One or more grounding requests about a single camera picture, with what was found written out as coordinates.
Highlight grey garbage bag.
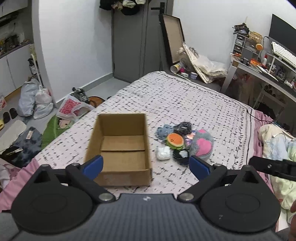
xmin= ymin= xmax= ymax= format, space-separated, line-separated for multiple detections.
xmin=16 ymin=78 xmax=39 ymax=117

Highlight paper cup tube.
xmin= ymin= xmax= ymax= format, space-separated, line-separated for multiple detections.
xmin=170 ymin=61 xmax=185 ymax=73

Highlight grey pink plush toy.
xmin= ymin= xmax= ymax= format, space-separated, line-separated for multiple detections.
xmin=189 ymin=128 xmax=214 ymax=161

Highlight grey door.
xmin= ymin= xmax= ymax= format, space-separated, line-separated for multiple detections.
xmin=112 ymin=1 xmax=174 ymax=83

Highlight red white plastic bag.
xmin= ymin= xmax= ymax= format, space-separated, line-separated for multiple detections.
xmin=56 ymin=95 xmax=95 ymax=122

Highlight white kitchen cabinet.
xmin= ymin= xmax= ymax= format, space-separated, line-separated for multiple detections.
xmin=0 ymin=43 xmax=32 ymax=97

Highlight green leaf rug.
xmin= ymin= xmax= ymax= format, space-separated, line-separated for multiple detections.
xmin=41 ymin=115 xmax=74 ymax=149

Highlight grey drawer organizer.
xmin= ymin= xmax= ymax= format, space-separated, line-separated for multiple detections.
xmin=232 ymin=33 xmax=263 ymax=62

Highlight orange burger plush toy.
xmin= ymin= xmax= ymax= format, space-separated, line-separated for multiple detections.
xmin=166 ymin=133 xmax=184 ymax=149

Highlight black round hair accessory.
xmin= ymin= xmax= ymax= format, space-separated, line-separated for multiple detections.
xmin=173 ymin=149 xmax=190 ymax=166

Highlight white desk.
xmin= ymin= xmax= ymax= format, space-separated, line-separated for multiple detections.
xmin=220 ymin=53 xmax=295 ymax=108

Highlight black framed board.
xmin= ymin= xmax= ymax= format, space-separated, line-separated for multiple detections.
xmin=159 ymin=14 xmax=185 ymax=66

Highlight white black patterned blanket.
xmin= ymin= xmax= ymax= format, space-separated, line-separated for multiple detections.
xmin=36 ymin=71 xmax=254 ymax=195

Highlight dark clothes on door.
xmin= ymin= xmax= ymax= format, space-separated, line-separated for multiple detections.
xmin=99 ymin=0 xmax=146 ymax=16

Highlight pink bed sheet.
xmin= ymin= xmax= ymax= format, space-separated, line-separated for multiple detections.
xmin=0 ymin=108 xmax=285 ymax=232

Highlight yellow slippers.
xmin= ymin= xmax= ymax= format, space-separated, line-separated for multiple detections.
xmin=0 ymin=119 xmax=4 ymax=130

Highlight grey sneaker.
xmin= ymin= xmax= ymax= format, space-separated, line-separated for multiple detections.
xmin=71 ymin=87 xmax=90 ymax=104

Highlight blue tie-dye rug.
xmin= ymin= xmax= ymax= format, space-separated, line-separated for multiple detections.
xmin=1 ymin=126 xmax=42 ymax=168

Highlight brown cardboard box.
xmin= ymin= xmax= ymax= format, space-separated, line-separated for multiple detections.
xmin=85 ymin=113 xmax=152 ymax=187

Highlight beige tote bag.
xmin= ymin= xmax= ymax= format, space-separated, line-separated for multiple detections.
xmin=177 ymin=42 xmax=228 ymax=84

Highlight pastel crumpled blanket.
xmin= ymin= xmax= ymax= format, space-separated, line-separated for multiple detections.
xmin=258 ymin=124 xmax=295 ymax=210

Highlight white keyboard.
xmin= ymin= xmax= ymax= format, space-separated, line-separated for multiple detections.
xmin=271 ymin=41 xmax=296 ymax=68

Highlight black computer monitor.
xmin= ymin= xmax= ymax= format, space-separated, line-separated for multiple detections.
xmin=269 ymin=14 xmax=296 ymax=54

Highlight white garbage bag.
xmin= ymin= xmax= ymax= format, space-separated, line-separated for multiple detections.
xmin=33 ymin=85 xmax=54 ymax=120

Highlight person's right hand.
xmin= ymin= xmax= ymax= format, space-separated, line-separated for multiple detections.
xmin=290 ymin=200 xmax=296 ymax=213

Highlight blue cat plush toy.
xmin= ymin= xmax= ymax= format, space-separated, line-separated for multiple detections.
xmin=156 ymin=125 xmax=174 ymax=140

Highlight white floor mat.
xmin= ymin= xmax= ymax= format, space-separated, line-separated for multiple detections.
xmin=0 ymin=120 xmax=27 ymax=153

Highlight black scrunchie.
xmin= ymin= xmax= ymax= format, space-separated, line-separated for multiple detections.
xmin=173 ymin=121 xmax=192 ymax=136

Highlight black slippers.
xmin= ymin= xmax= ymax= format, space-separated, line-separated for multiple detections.
xmin=3 ymin=108 xmax=18 ymax=124

